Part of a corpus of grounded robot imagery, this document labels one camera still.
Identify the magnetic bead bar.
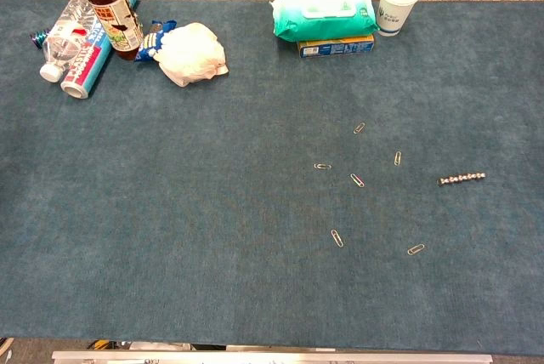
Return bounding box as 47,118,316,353
437,172,487,187

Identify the brown tea bottle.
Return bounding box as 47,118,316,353
77,0,145,62

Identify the green wet wipes pack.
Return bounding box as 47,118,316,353
270,0,380,43

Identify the clear plastic water bottle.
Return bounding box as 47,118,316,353
39,0,98,83

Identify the white paper cup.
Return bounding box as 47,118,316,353
377,0,422,37

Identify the blue and yellow box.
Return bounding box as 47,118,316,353
296,33,376,60

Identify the aluminium profile rail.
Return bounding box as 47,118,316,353
51,350,494,364

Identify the blue felt table cloth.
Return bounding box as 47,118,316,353
0,0,544,356

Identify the blue Oreo cookie pack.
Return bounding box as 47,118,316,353
133,20,178,63

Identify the iridescent spring toy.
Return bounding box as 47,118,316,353
29,28,51,48

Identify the crumpled white plastic bag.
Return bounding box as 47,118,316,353
152,21,230,88

